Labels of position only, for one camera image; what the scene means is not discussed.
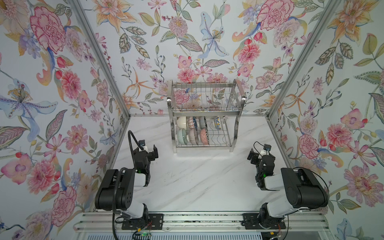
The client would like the pale green bowl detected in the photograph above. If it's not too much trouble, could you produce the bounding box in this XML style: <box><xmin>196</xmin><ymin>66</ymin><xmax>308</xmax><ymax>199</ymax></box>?
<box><xmin>177</xmin><ymin>129</ymin><xmax>189</xmax><ymax>145</ymax></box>

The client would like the cream white bowl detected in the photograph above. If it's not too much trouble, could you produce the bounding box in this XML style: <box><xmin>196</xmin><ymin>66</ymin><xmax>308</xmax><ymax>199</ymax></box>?
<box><xmin>177</xmin><ymin>116</ymin><xmax>188</xmax><ymax>130</ymax></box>

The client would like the pink striped bowl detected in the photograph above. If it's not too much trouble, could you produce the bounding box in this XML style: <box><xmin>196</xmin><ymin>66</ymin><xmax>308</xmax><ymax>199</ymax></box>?
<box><xmin>188</xmin><ymin>129</ymin><xmax>199</xmax><ymax>145</ymax></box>

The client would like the black white floral bowl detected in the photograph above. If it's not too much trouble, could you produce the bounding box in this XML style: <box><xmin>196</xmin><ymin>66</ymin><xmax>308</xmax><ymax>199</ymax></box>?
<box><xmin>199</xmin><ymin>128</ymin><xmax>210</xmax><ymax>146</ymax></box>

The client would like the dark petal pattern bowl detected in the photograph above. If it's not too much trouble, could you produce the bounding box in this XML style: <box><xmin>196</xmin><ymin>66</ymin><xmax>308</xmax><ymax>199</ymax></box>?
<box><xmin>199</xmin><ymin>116</ymin><xmax>208</xmax><ymax>130</ymax></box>

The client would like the stainless steel dish rack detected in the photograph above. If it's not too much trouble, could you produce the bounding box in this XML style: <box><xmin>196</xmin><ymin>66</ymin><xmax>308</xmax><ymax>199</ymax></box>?
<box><xmin>167</xmin><ymin>80</ymin><xmax>247</xmax><ymax>153</ymax></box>

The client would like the blue yellow patterned bowl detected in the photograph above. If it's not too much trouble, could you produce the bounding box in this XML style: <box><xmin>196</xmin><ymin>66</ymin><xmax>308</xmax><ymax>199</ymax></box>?
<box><xmin>214</xmin><ymin>116</ymin><xmax>222</xmax><ymax>130</ymax></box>

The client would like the blue geometric red bowl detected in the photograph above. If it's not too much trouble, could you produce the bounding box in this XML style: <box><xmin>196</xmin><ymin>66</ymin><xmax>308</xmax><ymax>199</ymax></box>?
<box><xmin>187</xmin><ymin>117</ymin><xmax>198</xmax><ymax>131</ymax></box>

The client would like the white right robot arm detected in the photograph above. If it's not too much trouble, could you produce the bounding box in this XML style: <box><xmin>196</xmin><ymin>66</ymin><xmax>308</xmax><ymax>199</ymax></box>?
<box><xmin>247</xmin><ymin>149</ymin><xmax>329</xmax><ymax>226</ymax></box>

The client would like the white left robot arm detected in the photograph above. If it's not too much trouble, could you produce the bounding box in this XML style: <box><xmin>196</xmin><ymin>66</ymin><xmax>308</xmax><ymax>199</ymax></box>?
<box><xmin>95</xmin><ymin>146</ymin><xmax>159</xmax><ymax>220</ymax></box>

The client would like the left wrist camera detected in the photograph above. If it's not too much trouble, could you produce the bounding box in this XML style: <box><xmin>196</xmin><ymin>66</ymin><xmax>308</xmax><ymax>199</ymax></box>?
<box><xmin>139</xmin><ymin>140</ymin><xmax>149</xmax><ymax>152</ymax></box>

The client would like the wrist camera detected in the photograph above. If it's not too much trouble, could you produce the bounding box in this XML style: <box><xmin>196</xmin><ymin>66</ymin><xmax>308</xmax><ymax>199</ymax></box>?
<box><xmin>139</xmin><ymin>140</ymin><xmax>149</xmax><ymax>152</ymax></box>
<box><xmin>260</xmin><ymin>144</ymin><xmax>272</xmax><ymax>156</ymax></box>

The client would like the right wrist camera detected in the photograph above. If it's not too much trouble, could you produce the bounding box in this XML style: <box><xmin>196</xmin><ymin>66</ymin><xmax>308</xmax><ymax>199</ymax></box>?
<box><xmin>260</xmin><ymin>144</ymin><xmax>272</xmax><ymax>156</ymax></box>

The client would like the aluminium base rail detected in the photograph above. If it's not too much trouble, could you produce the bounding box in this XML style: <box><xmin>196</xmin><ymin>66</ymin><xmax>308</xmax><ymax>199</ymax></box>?
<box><xmin>74</xmin><ymin>211</ymin><xmax>330</xmax><ymax>233</ymax></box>

